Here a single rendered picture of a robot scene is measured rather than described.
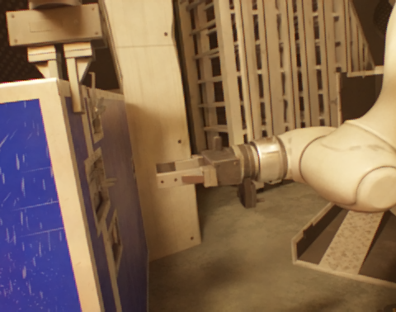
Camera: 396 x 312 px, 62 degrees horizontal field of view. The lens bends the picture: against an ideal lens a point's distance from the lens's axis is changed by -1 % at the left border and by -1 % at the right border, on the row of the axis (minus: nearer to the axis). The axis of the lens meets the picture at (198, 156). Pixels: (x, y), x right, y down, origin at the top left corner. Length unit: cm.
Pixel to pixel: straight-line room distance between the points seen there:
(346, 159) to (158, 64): 152
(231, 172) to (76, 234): 28
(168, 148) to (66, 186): 149
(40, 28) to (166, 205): 156
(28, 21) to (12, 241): 31
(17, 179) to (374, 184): 48
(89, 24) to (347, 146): 42
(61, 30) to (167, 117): 144
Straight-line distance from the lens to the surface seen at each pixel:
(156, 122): 190
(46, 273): 53
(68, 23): 54
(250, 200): 67
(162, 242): 204
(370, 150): 53
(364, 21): 294
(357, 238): 201
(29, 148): 48
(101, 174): 71
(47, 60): 54
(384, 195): 53
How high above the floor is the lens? 91
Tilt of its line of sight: 10 degrees down
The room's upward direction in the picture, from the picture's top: 7 degrees counter-clockwise
